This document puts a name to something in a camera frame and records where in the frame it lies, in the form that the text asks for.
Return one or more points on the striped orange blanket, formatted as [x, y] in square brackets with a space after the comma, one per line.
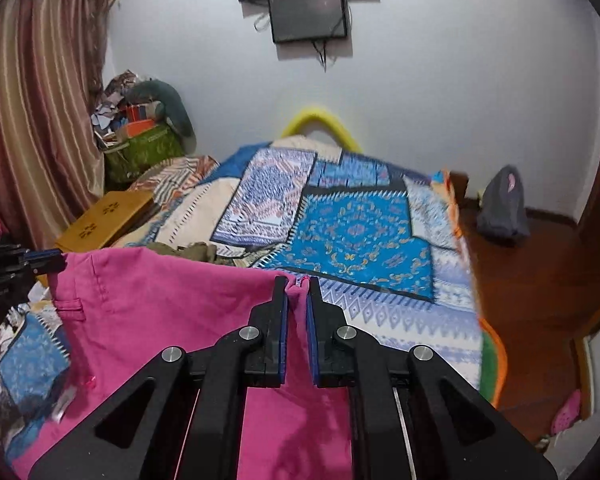
[174, 177]

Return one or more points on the white wardrobe door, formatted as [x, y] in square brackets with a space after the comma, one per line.
[568, 450]

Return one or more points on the grey backpack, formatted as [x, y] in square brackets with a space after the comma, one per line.
[503, 213]

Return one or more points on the striped brown curtain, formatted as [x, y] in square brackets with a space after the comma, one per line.
[52, 53]

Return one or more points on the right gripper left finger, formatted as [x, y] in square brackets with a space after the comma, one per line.
[265, 365]

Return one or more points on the blue patchwork bedspread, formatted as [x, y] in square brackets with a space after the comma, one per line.
[383, 242]

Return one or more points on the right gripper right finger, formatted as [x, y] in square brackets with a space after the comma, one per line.
[329, 361]

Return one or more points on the green storage basket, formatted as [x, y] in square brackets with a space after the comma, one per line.
[128, 160]

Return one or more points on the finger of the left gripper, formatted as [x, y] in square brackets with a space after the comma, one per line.
[48, 261]

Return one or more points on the grey plush pillow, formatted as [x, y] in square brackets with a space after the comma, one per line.
[174, 112]

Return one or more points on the pink slipper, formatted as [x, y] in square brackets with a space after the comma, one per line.
[568, 414]

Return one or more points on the olive green shorts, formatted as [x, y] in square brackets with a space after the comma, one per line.
[199, 251]

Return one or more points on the yellow plush bed headrest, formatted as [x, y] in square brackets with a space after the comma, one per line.
[314, 115]

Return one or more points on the yellow wooden folding table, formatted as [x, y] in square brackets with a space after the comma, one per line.
[105, 221]

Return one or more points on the small black wall monitor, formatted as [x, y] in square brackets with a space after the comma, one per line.
[308, 20]

